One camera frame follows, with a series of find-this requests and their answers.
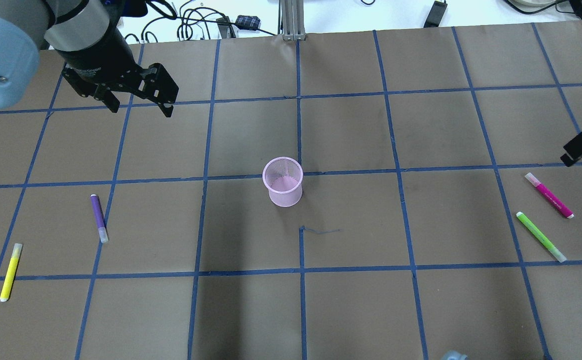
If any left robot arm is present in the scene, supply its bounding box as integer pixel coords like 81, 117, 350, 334
0, 0, 179, 117

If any purple highlighter pen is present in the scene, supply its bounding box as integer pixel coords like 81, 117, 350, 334
90, 194, 109, 244

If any yellow highlighter pen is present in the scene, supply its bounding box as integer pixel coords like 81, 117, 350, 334
0, 243, 23, 303

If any green highlighter pen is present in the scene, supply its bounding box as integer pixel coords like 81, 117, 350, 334
516, 211, 568, 264

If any pink mesh cup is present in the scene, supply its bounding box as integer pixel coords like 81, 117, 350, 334
262, 156, 304, 208

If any aluminium frame post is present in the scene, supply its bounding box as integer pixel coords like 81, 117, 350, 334
278, 0, 306, 41

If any black power adapter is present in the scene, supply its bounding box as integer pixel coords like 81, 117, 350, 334
423, 0, 448, 28

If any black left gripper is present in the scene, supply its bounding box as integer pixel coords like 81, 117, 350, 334
62, 63, 179, 117

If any pink highlighter pen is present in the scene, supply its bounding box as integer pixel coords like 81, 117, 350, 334
524, 172, 575, 219

